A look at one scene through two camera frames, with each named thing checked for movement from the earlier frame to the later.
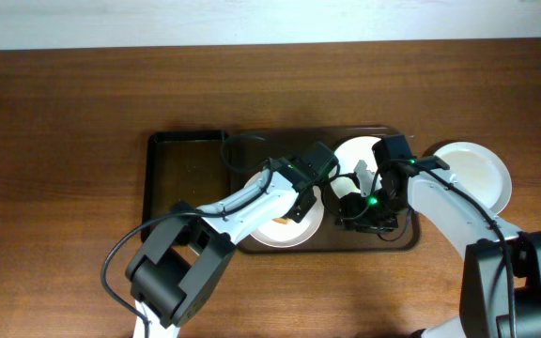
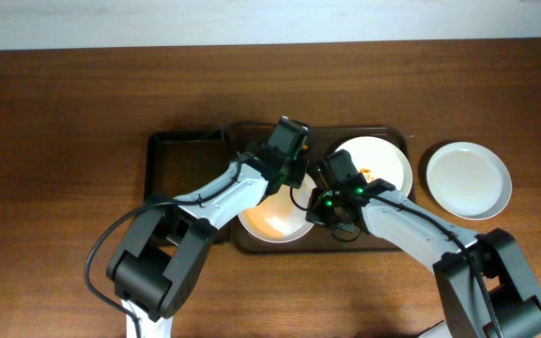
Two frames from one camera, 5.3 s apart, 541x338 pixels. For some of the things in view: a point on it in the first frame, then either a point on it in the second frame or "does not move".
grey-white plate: (478, 172) does not move
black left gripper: (303, 207) to (296, 174)
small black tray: (183, 165) does not move
